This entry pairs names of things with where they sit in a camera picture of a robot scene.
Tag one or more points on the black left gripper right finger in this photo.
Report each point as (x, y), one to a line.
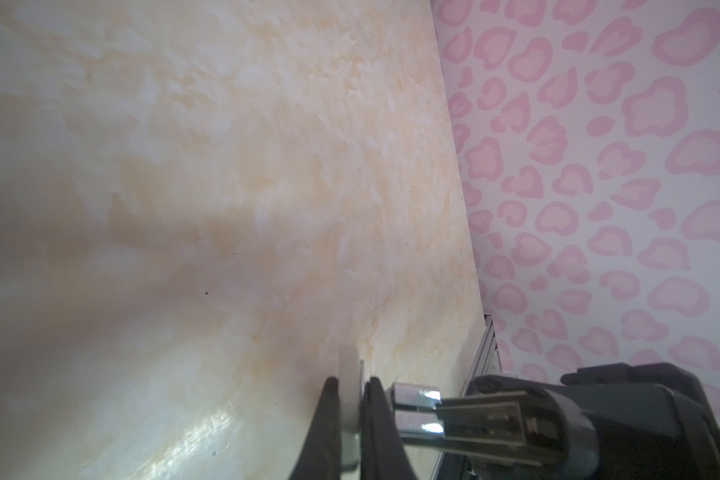
(383, 456)

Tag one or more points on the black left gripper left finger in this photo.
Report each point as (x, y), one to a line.
(320, 456)

